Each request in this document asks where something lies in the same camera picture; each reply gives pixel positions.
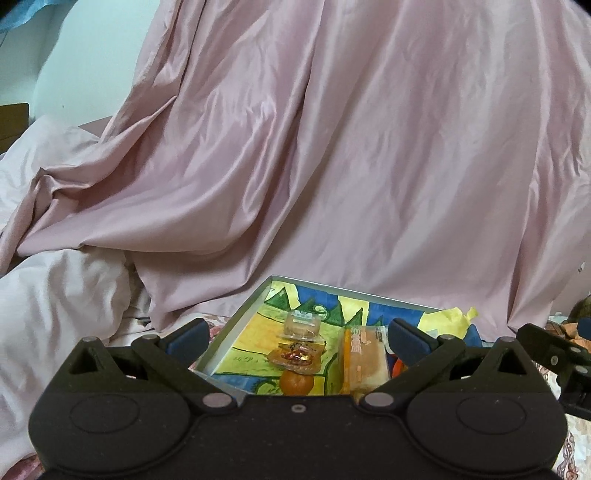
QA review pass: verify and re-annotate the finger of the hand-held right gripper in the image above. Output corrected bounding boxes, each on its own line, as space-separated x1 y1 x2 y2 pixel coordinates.
515 323 587 370

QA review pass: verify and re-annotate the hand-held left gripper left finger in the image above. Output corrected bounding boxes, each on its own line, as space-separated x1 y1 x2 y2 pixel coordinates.
54 318 237 411

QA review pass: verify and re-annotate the blue cloth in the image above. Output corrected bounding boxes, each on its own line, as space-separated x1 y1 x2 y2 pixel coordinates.
0 0 62 34

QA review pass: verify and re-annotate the mandarin orange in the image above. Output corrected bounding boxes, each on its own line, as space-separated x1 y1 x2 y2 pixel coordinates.
279 369 317 397

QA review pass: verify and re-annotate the wooden headboard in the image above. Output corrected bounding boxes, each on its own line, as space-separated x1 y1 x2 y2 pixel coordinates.
0 104 30 145

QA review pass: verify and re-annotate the floral bed sheet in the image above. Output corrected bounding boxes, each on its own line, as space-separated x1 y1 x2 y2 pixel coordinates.
203 314 591 480

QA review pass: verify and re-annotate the sandwich cake packet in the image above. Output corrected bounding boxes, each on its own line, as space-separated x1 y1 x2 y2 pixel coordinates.
339 324 391 402

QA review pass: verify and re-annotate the orange cloth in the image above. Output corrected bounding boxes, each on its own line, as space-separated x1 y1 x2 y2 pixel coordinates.
549 322 591 342

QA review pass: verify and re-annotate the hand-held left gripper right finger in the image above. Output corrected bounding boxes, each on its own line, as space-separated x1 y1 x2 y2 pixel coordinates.
360 318 546 411

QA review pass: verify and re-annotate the pale pink duvet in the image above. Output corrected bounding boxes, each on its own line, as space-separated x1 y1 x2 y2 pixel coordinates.
0 115 154 480

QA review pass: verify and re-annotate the brown candy packet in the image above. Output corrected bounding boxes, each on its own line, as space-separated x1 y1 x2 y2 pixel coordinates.
267 339 327 373

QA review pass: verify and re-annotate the brown patterned bag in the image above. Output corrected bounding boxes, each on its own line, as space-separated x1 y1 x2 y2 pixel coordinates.
568 299 591 326

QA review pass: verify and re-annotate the grey cardboard box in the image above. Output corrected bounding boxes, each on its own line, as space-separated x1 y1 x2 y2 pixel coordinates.
187 274 485 402

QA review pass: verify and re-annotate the pink satin sheet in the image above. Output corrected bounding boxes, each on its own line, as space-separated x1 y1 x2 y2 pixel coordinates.
0 0 591 333

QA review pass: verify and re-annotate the clear cookie packet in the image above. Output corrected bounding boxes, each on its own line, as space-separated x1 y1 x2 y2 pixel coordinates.
283 310 324 341

